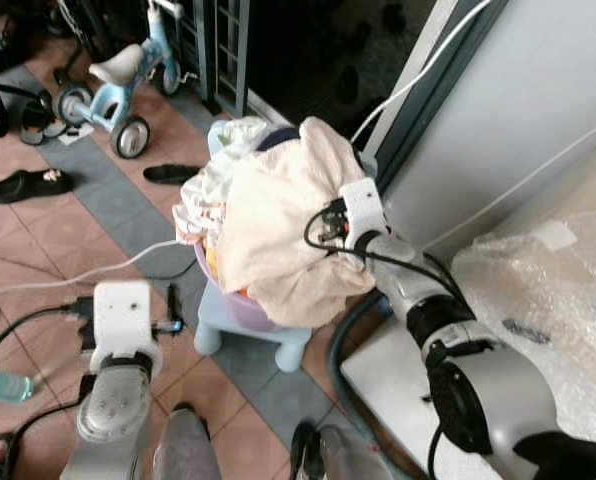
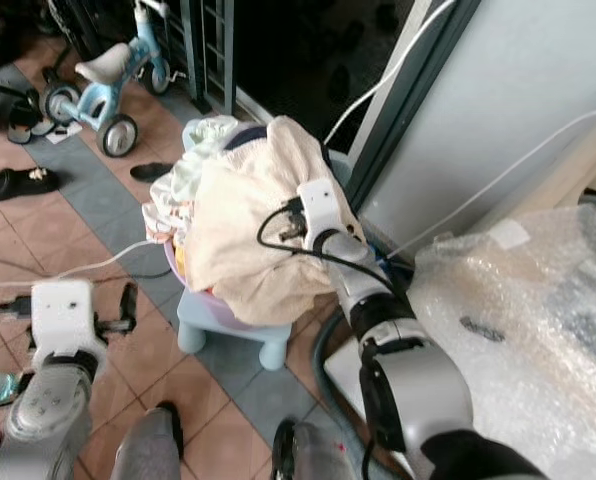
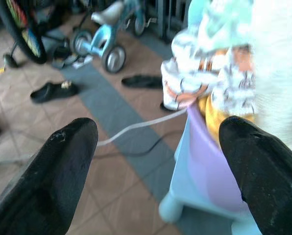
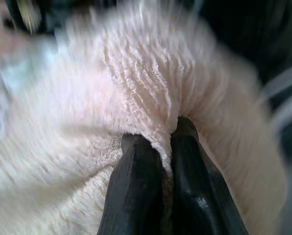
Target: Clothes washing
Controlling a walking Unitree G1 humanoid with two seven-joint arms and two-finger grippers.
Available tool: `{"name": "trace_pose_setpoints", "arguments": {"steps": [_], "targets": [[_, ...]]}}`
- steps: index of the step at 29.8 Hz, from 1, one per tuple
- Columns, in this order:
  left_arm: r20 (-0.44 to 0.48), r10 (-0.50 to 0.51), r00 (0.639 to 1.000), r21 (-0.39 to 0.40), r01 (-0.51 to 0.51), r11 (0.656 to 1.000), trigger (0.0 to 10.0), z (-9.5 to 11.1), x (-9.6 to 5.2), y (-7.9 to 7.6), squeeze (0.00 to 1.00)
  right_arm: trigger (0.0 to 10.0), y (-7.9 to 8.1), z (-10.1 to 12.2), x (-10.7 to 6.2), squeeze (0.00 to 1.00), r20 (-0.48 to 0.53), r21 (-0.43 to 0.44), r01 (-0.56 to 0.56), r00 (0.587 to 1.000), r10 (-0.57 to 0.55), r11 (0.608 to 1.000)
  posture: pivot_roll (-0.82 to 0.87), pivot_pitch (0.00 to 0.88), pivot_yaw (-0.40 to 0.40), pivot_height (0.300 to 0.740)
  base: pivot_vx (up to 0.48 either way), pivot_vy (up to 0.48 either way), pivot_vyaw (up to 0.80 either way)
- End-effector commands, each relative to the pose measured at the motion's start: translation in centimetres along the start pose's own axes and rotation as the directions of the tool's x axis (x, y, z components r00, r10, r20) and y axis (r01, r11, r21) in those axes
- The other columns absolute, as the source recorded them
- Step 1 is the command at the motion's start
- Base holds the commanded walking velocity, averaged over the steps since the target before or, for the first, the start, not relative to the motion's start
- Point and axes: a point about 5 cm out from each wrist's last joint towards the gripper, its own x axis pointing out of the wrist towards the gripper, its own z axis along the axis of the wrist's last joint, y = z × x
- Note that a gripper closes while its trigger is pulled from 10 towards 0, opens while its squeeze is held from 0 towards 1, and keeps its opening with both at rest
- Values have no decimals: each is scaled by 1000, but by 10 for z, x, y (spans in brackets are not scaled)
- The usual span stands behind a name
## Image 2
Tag beige cloth garment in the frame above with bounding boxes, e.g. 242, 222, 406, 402
190, 114, 349, 327

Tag purple plastic basin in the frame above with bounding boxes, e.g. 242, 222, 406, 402
176, 240, 269, 331

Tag light blue plastic stool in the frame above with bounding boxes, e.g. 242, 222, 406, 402
176, 285, 294, 372

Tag white patterned garment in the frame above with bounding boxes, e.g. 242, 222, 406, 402
142, 116, 239, 246

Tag grey robot left leg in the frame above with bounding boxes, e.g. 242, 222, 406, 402
108, 401, 187, 480

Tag grey robot leg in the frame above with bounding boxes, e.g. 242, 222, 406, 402
270, 418, 384, 480
108, 401, 187, 480

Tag plain black slipper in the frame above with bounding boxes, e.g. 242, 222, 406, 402
128, 161, 175, 184

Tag black slipper with white print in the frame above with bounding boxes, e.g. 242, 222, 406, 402
0, 166, 61, 204

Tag white flat appliance panel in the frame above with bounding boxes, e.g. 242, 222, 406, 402
323, 345, 384, 471

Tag white paper scrap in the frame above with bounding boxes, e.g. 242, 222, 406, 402
44, 121, 84, 141

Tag dark metal gate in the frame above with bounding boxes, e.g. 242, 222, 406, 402
176, 0, 244, 116

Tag light blue child tricycle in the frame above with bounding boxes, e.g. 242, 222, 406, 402
40, 0, 184, 159

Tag clear bubble wrap sheet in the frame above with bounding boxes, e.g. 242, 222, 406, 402
403, 203, 596, 480

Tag grey robot right leg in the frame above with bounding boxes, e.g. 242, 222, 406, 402
270, 418, 384, 480

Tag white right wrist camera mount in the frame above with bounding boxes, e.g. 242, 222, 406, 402
296, 178, 351, 253

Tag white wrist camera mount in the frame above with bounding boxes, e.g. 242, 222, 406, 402
296, 178, 351, 253
30, 279, 107, 369

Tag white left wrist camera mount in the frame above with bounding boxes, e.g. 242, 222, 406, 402
30, 279, 107, 369

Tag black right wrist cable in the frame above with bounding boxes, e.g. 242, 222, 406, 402
256, 200, 399, 301

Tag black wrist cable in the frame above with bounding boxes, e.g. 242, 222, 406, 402
256, 200, 399, 301
0, 295, 41, 326

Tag white floor cable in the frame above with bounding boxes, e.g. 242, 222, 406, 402
0, 239, 164, 294

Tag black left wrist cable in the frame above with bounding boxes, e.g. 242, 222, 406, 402
0, 295, 41, 326

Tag grey drain hose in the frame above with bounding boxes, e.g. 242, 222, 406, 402
310, 305, 379, 461

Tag thin white wall cable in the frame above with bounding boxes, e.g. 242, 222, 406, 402
386, 103, 596, 259

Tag black strap sandals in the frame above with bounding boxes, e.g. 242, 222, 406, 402
6, 96, 57, 146

